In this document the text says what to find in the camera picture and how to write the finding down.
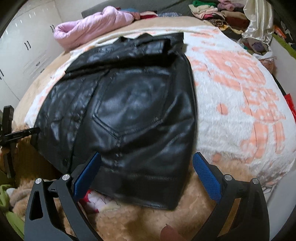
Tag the small clothes near pillow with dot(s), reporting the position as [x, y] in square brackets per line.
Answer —
[148, 14]

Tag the right hand thumb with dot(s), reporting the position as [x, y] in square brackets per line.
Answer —
[168, 233]

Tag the tan bed sheet mattress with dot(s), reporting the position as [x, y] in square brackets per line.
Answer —
[124, 222]

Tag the bag of clothes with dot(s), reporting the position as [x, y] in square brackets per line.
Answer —
[260, 51]

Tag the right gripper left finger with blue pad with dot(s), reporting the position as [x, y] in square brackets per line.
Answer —
[42, 221]

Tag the pink quilted duvet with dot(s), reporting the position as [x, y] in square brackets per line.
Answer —
[73, 34]

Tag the green fabric ledge cover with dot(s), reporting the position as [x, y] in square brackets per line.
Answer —
[285, 45]

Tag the cream satin curtain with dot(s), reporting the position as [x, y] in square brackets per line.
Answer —
[260, 15]

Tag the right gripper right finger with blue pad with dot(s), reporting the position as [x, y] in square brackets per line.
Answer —
[251, 221]

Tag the pile of folded clothes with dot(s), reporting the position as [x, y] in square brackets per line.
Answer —
[227, 16]

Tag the red plastic bag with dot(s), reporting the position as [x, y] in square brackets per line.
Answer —
[291, 105]

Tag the black leather jacket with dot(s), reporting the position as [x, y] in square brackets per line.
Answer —
[133, 102]

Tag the white and orange fleece blanket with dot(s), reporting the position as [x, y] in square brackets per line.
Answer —
[242, 114]

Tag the grey headboard cover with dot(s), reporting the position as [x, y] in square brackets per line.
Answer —
[159, 6]

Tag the white wardrobe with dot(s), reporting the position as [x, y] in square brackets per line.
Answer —
[27, 48]

